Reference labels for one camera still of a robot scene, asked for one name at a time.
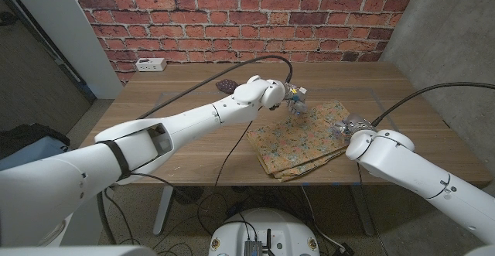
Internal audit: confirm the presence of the white power strip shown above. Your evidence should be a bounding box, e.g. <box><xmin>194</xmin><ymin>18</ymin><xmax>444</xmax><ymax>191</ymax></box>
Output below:
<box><xmin>135</xmin><ymin>57</ymin><xmax>168</xmax><ymax>73</ymax></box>

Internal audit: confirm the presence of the grey box on torso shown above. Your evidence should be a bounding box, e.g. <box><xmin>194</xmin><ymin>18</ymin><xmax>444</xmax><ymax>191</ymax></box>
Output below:
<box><xmin>243</xmin><ymin>240</ymin><xmax>264</xmax><ymax>256</ymax></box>

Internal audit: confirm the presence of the white wall pillar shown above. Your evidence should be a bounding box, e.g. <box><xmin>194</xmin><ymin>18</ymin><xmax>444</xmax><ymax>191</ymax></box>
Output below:
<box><xmin>3</xmin><ymin>0</ymin><xmax>124</xmax><ymax>99</ymax></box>

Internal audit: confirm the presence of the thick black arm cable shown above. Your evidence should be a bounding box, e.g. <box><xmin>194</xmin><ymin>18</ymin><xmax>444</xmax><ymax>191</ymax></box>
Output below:
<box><xmin>137</xmin><ymin>54</ymin><xmax>294</xmax><ymax>121</ymax></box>
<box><xmin>370</xmin><ymin>81</ymin><xmax>495</xmax><ymax>128</ymax></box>

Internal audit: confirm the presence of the printed brick backdrop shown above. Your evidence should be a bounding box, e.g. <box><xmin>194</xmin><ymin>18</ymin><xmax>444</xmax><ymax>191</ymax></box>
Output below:
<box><xmin>65</xmin><ymin>0</ymin><xmax>422</xmax><ymax>85</ymax></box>

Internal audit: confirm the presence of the black bag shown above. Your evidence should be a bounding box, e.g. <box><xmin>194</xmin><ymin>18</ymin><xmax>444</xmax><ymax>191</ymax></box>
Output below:
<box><xmin>0</xmin><ymin>122</ymin><xmax>71</xmax><ymax>159</ymax></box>

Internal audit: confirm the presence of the metal table leg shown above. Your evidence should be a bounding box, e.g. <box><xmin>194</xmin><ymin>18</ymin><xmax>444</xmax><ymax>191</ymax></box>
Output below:
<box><xmin>152</xmin><ymin>185</ymin><xmax>175</xmax><ymax>237</ymax></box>
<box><xmin>350</xmin><ymin>186</ymin><xmax>376</xmax><ymax>237</ymax></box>

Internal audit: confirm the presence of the round black floor fan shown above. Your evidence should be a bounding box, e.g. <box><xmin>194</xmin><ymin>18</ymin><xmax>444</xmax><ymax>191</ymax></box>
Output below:
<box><xmin>172</xmin><ymin>186</ymin><xmax>204</xmax><ymax>206</ymax></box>

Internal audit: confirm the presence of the blue storage bin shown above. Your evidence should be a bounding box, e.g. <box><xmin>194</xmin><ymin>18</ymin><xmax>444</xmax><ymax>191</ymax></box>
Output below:
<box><xmin>0</xmin><ymin>135</ymin><xmax>71</xmax><ymax>172</ymax></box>

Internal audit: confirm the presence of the small dark brown object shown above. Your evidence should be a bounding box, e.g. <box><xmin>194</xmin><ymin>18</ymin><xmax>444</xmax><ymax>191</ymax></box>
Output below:
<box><xmin>215</xmin><ymin>78</ymin><xmax>240</xmax><ymax>95</ymax></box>

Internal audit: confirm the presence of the thin black left wrist cable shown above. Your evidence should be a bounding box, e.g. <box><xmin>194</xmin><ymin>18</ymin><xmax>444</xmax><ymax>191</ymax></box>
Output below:
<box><xmin>196</xmin><ymin>120</ymin><xmax>254</xmax><ymax>234</ymax></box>

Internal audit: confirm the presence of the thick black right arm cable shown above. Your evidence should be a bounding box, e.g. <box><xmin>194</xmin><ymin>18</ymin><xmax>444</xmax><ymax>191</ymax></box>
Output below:
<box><xmin>370</xmin><ymin>81</ymin><xmax>495</xmax><ymax>128</ymax></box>

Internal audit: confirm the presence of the white robot torso base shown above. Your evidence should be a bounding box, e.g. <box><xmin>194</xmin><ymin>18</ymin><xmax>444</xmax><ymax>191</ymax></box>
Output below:
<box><xmin>208</xmin><ymin>208</ymin><xmax>321</xmax><ymax>256</ymax></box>

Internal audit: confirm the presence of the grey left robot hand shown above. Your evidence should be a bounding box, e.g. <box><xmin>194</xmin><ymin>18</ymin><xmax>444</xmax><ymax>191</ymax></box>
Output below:
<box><xmin>284</xmin><ymin>81</ymin><xmax>309</xmax><ymax>116</ymax></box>

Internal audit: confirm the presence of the floral-backed kraft wrapping paper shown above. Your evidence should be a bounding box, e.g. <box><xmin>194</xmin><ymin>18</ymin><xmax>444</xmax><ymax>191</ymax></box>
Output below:
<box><xmin>246</xmin><ymin>99</ymin><xmax>359</xmax><ymax>183</ymax></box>

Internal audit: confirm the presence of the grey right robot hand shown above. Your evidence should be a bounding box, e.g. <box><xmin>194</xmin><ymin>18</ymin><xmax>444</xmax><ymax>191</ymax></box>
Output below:
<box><xmin>333</xmin><ymin>112</ymin><xmax>375</xmax><ymax>139</ymax></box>

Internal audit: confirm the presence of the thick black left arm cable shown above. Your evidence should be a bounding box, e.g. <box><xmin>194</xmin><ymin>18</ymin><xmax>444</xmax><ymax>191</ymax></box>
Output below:
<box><xmin>137</xmin><ymin>54</ymin><xmax>294</xmax><ymax>121</ymax></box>

